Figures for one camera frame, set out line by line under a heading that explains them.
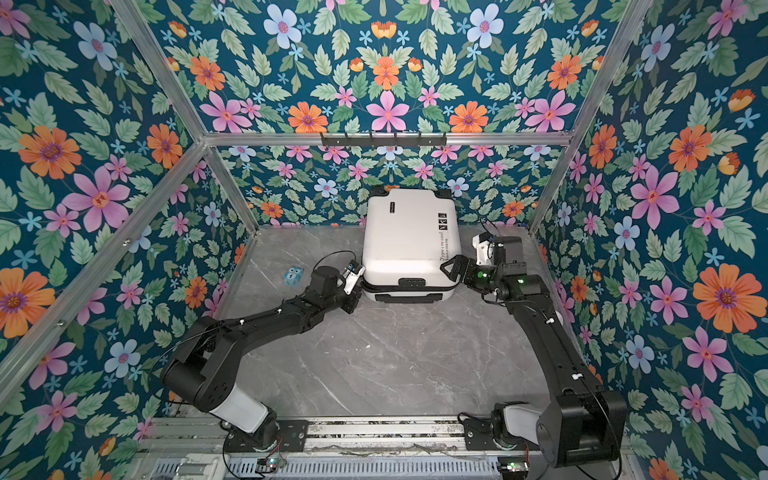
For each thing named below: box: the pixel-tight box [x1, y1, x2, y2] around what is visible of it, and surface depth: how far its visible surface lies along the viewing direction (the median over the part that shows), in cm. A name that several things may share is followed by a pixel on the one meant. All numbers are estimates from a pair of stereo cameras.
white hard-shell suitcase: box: [362, 187, 461, 303], surface depth 91 cm
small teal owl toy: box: [283, 266, 304, 286], surface depth 106 cm
